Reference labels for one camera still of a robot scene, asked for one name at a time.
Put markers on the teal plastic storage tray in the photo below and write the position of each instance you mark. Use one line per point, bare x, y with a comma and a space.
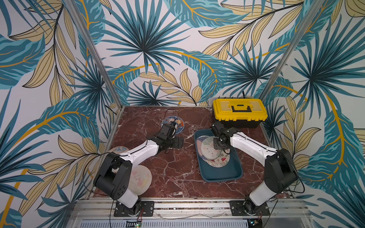
232, 171

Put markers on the yellow black toolbox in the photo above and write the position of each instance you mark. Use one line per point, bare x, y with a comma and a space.
239, 112

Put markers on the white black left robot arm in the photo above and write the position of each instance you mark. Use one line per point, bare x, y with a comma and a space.
114, 173

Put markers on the pale pink cat coaster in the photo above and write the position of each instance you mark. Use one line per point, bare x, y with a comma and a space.
140, 180

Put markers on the purple bunny planet coaster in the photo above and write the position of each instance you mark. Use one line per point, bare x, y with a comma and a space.
199, 141

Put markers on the green tulip bunny coaster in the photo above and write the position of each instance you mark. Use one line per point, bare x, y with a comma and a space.
217, 164

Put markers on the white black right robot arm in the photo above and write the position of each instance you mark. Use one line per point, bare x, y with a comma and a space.
279, 168

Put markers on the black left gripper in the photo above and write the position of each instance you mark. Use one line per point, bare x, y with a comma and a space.
176, 143

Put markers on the rose flower coaster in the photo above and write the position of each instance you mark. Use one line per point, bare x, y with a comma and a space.
224, 156

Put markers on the beige doodle coaster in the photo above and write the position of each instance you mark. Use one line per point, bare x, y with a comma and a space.
119, 150

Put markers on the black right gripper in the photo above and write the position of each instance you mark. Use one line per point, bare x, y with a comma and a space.
218, 141

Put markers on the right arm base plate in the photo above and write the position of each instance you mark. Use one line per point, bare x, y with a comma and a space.
247, 208

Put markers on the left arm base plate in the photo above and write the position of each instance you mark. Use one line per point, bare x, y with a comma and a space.
141, 208

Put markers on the blue denim bears coaster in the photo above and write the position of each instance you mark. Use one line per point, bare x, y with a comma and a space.
179, 123

